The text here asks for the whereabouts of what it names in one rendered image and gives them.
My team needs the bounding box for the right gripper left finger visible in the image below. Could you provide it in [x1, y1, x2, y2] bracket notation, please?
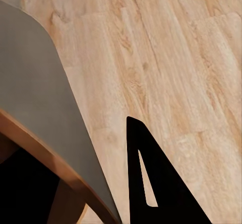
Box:
[0, 147, 59, 224]

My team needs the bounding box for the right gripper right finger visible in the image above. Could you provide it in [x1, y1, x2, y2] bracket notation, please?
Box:
[127, 116, 212, 224]

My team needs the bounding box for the trash can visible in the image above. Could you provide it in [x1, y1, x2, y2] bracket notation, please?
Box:
[0, 0, 123, 224]

